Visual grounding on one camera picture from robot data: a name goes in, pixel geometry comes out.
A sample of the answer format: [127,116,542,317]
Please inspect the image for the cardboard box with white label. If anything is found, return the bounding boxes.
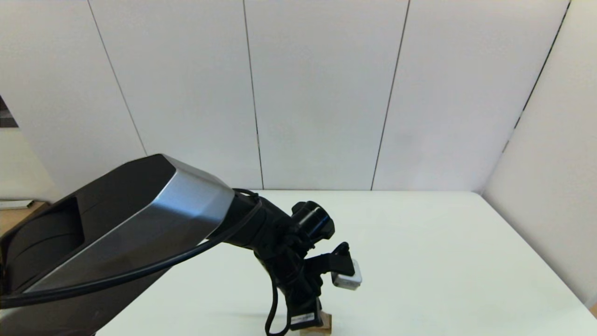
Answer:
[0,202,49,236]

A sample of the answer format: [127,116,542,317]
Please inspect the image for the dark grey wall panel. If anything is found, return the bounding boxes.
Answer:
[0,96,18,127]

